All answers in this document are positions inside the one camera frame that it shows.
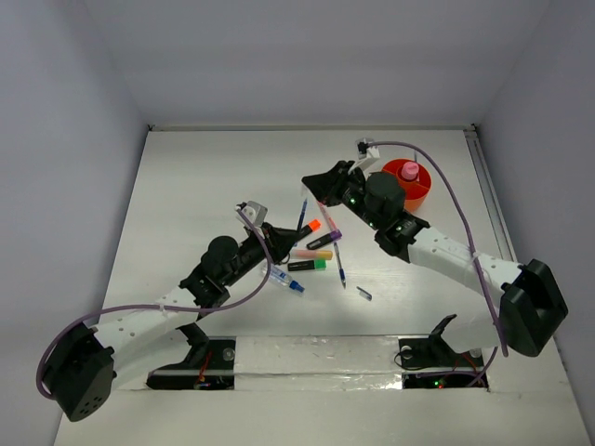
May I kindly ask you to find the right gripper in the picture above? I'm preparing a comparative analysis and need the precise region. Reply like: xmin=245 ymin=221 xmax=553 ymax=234
xmin=305 ymin=159 xmax=383 ymax=230

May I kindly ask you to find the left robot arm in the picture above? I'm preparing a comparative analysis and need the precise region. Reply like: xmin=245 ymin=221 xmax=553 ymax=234
xmin=36 ymin=222 xmax=311 ymax=422

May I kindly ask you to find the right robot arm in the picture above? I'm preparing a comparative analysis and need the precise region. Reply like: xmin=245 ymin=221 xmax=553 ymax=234
xmin=301 ymin=161 xmax=568 ymax=364

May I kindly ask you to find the blue cap glue bottle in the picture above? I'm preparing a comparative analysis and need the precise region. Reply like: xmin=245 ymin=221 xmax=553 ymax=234
xmin=261 ymin=265 xmax=305 ymax=295

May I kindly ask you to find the orange cap highlighter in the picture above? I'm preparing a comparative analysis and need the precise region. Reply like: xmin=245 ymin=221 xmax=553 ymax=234
xmin=296 ymin=219 xmax=322 ymax=242

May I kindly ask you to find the yellow cap translucent highlighter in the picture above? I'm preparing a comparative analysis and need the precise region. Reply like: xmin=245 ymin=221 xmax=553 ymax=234
xmin=290 ymin=249 xmax=334 ymax=261

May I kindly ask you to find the pink gel pen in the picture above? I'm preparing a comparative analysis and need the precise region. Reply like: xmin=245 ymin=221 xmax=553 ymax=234
xmin=317 ymin=202 xmax=338 ymax=231

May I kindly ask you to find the green cap highlighter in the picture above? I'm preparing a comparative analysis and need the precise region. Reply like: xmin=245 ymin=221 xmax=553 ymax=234
xmin=287 ymin=259 xmax=326 ymax=271

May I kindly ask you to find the purple cap highlighter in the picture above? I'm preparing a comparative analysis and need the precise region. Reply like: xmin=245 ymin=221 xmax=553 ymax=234
xmin=306 ymin=230 xmax=342 ymax=251

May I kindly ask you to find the blue grip ballpoint pen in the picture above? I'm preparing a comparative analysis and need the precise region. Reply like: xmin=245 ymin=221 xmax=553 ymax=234
xmin=333 ymin=241 xmax=347 ymax=289

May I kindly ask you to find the orange round organizer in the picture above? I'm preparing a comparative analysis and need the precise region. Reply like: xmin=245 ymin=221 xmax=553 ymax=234
xmin=382 ymin=159 xmax=432 ymax=213

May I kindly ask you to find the blue pen cap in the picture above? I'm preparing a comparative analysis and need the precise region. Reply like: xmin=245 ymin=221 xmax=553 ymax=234
xmin=357 ymin=287 xmax=373 ymax=301

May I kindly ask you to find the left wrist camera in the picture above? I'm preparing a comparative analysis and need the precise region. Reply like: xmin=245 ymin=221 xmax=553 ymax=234
xmin=235 ymin=201 xmax=268 ymax=227

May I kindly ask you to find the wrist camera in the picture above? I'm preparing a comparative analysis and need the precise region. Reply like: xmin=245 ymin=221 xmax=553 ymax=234
xmin=350 ymin=138 xmax=380 ymax=172
xmin=235 ymin=201 xmax=268 ymax=227

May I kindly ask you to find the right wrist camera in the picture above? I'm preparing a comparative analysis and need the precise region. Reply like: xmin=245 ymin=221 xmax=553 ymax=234
xmin=350 ymin=138 xmax=380 ymax=172

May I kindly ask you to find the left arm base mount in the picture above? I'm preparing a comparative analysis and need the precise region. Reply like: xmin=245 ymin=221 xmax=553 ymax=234
xmin=146 ymin=323 xmax=236 ymax=391

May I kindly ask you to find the aluminium side rail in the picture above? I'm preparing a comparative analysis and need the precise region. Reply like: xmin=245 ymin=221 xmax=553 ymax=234
xmin=457 ymin=129 xmax=548 ymax=334

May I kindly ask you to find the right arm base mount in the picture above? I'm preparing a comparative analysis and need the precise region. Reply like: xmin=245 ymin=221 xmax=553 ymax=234
xmin=393 ymin=314 xmax=488 ymax=389

